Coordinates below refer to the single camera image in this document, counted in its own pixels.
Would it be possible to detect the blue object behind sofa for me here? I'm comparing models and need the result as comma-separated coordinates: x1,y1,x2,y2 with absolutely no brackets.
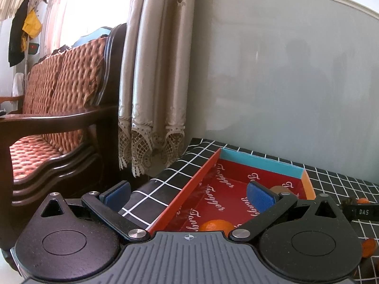
72,26,113,48

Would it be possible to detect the brown kiwi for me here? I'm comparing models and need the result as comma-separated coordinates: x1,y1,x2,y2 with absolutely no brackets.
269,185,297,197

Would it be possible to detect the white hanging cloth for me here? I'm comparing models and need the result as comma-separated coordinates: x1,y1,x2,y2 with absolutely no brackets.
12,72,24,97

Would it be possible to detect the beige lace-hem curtain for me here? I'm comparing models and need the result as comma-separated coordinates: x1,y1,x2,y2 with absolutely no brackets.
118,0,197,176

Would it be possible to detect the pink sheer curtain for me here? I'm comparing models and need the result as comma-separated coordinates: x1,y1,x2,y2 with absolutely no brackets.
44,0,137,54

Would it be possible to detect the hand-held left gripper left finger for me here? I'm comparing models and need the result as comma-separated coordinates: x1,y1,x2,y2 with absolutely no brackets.
32,180,150,241

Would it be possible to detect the black hanging coat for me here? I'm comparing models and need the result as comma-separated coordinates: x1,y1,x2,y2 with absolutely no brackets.
8,0,30,67

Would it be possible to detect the orange mandarin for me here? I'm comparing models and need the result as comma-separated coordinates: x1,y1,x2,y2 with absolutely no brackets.
199,219,236,233
361,238,378,258

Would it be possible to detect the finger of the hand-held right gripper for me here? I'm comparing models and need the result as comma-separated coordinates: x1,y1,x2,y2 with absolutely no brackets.
347,203,379,222

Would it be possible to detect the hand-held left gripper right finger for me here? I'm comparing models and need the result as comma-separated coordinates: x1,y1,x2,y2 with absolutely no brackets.
228,182,345,240

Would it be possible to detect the wooden sofa with woven cushions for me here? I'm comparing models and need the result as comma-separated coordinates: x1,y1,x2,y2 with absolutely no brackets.
0,23,128,273

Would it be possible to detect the colourful cardboard box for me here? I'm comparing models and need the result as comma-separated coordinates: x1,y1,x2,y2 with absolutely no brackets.
146,147,317,234

